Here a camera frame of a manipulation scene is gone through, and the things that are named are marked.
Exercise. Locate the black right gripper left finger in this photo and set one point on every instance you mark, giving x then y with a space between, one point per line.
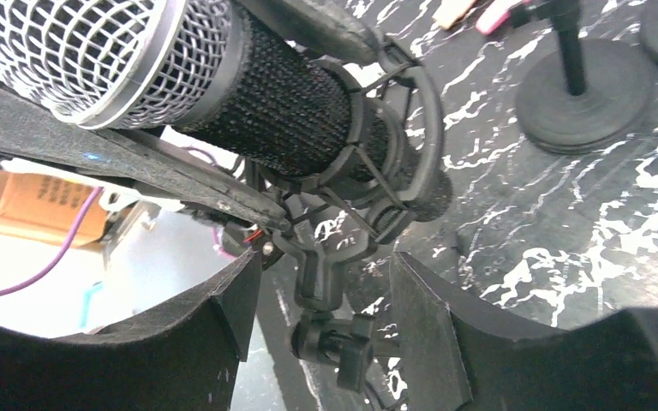
182 354

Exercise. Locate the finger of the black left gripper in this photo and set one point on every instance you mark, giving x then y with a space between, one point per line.
30 132
321 26

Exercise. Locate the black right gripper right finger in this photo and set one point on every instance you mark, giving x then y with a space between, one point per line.
460 352

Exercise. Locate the beige microphone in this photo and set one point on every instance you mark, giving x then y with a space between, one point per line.
450 12

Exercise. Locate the black grey-mesh microphone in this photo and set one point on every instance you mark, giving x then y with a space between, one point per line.
205 76

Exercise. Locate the pink microphone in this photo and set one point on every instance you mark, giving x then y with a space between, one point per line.
495 15

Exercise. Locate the black tripod shock-mount stand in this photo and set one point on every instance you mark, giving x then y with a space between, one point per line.
383 179

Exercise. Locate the black round-base microphone stand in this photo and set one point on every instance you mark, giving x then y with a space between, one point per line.
585 95

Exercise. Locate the orange cardboard box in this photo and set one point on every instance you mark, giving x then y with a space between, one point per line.
39 207

